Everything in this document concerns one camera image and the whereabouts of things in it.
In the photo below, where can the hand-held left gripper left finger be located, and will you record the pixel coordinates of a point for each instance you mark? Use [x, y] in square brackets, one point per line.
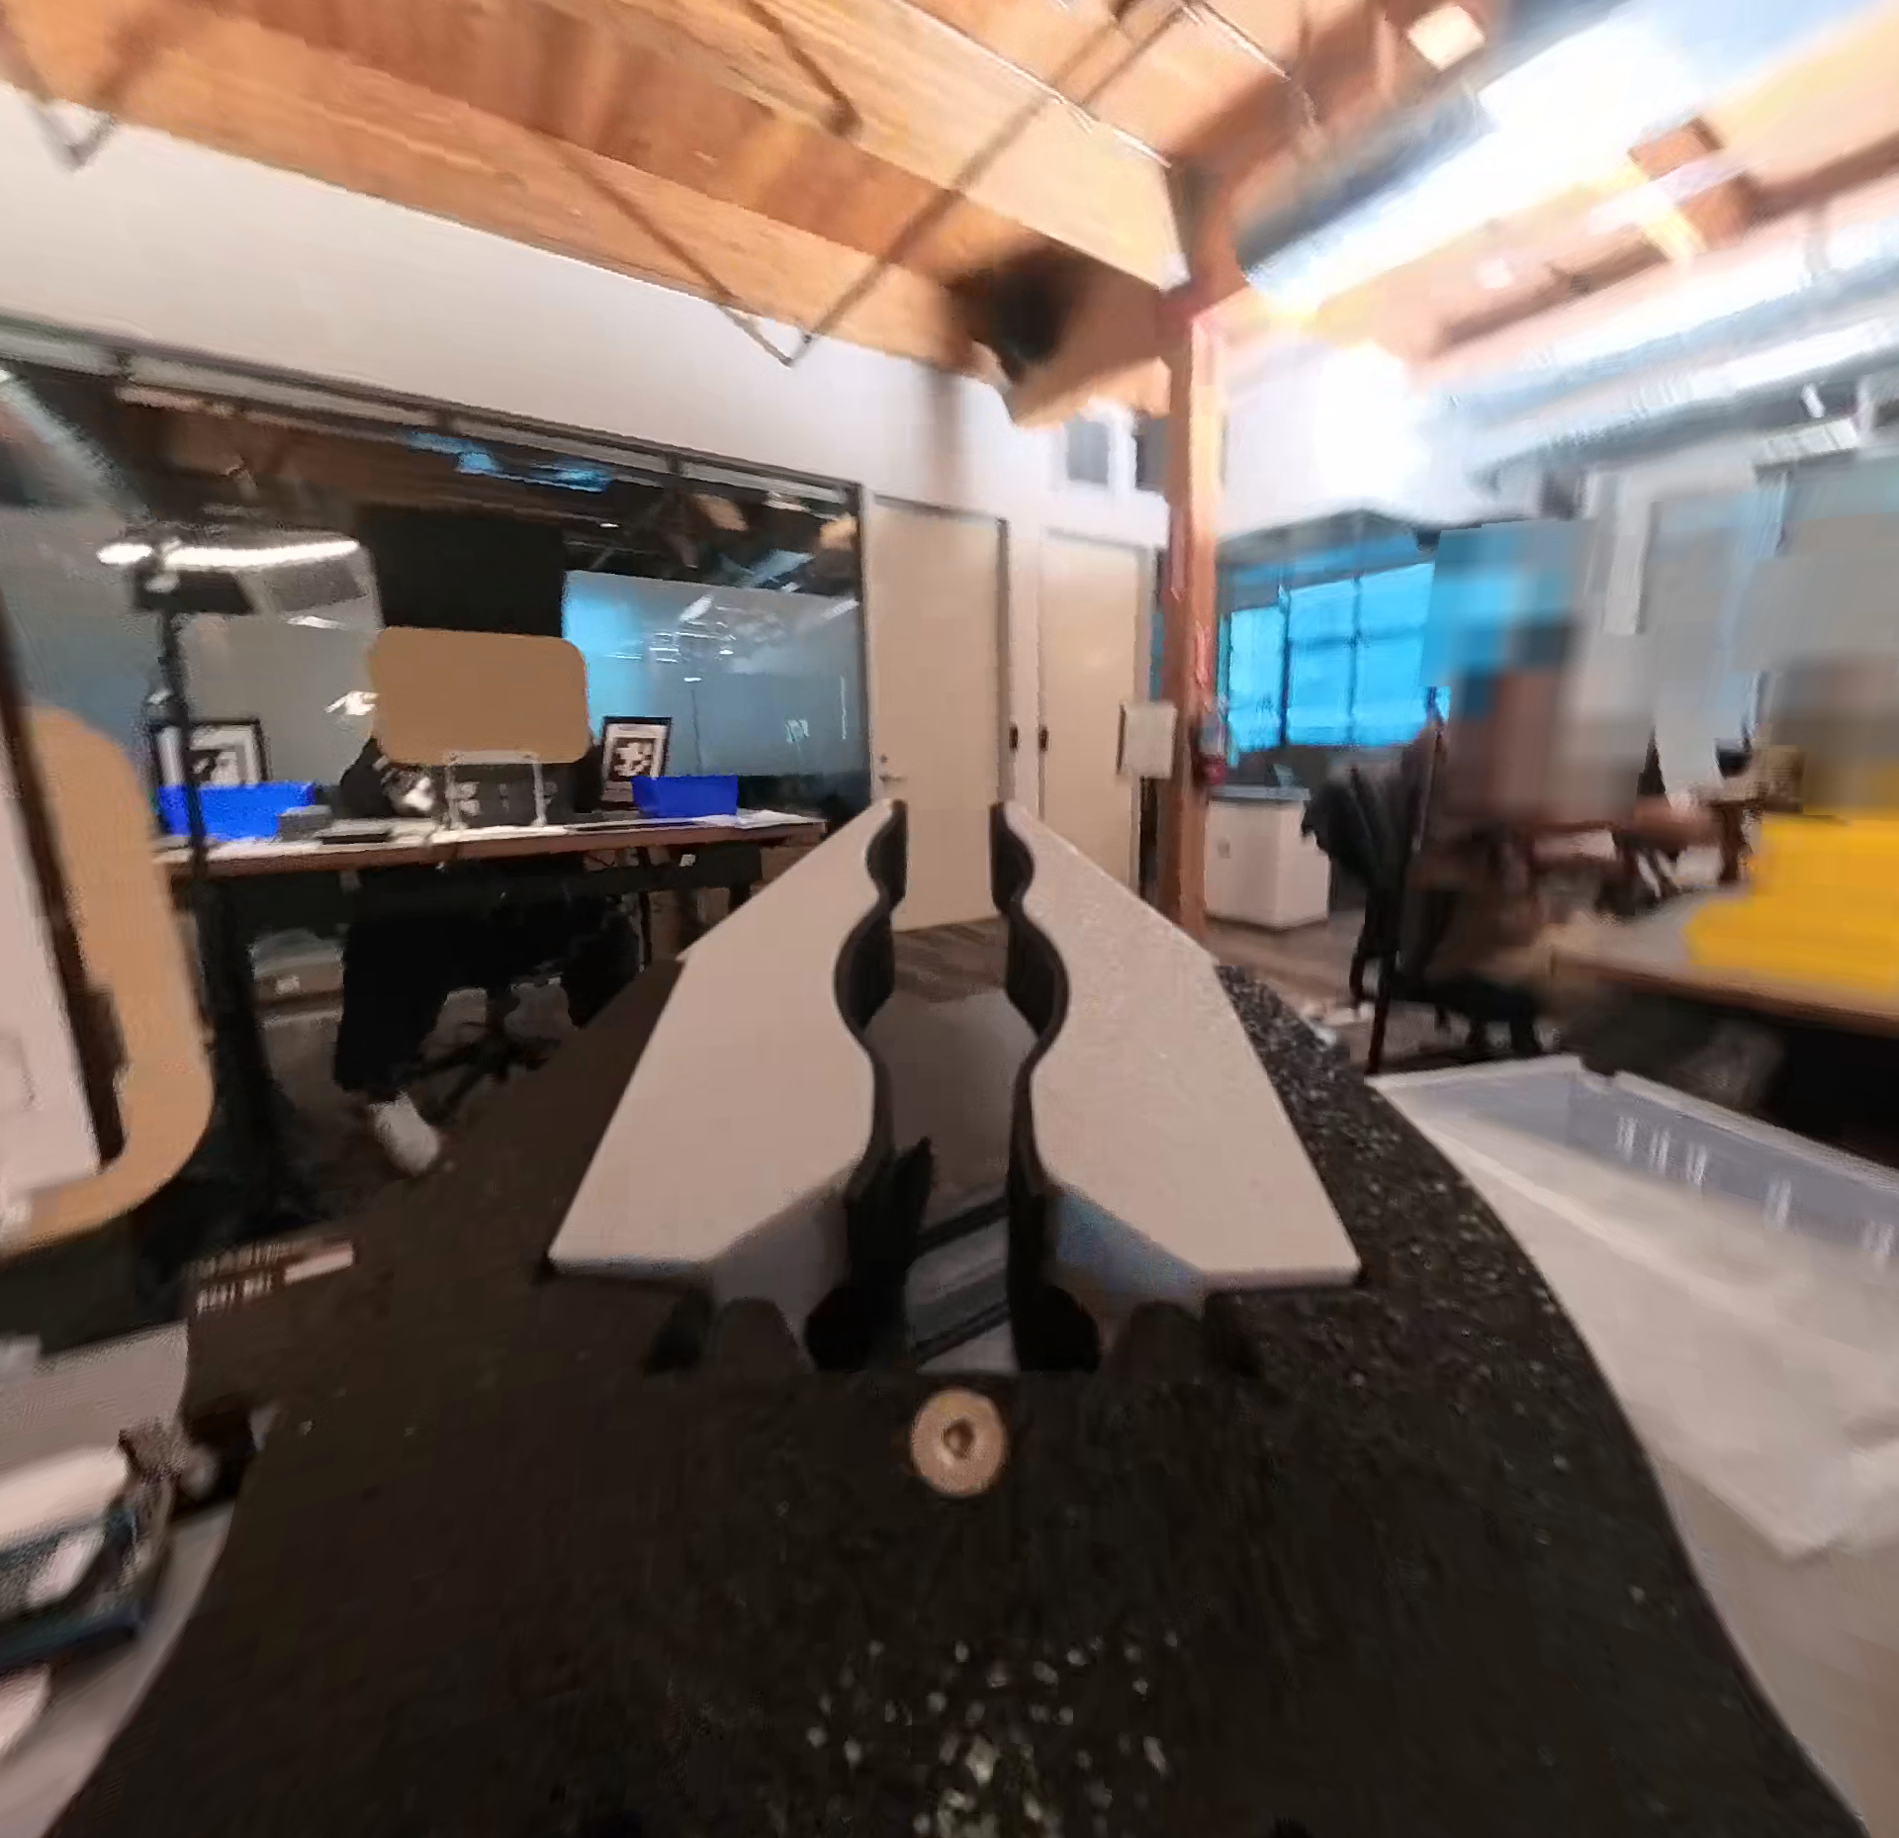
[711, 1097]

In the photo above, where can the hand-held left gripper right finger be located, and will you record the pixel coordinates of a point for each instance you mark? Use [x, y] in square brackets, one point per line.
[1187, 1125]

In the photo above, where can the large clear plastic bin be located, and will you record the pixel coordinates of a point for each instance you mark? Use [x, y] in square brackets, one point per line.
[1708, 1155]

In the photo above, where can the white low cabinet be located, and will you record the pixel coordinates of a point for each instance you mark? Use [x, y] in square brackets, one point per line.
[1265, 862]

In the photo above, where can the small clear drawer cabinet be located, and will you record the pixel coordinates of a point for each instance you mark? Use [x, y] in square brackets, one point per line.
[491, 793]

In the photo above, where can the long wooden desk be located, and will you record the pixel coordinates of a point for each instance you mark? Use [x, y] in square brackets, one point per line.
[594, 839]

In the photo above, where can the black chair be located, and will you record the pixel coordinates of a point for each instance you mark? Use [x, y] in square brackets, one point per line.
[1372, 889]

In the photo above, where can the blue bin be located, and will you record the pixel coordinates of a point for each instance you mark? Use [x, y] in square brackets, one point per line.
[238, 810]
[685, 794]

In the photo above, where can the framed black-and-white tag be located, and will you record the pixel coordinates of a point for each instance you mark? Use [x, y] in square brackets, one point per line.
[635, 758]
[223, 751]

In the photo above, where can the white paper sign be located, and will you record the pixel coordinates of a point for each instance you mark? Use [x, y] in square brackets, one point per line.
[1148, 737]

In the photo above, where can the pale door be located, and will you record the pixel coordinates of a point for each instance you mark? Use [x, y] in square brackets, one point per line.
[934, 680]
[1095, 680]

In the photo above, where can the black light stand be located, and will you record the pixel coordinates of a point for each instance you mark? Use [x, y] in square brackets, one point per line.
[223, 977]

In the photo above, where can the wooden table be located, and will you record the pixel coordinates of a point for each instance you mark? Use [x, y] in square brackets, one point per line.
[1750, 984]

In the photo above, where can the glass partition window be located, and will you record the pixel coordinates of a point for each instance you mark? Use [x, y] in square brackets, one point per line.
[445, 531]

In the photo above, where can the yellow stack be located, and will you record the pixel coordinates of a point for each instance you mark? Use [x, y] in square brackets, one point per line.
[1811, 896]

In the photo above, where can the wooden post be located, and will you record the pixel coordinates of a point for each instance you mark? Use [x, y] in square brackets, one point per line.
[1187, 606]

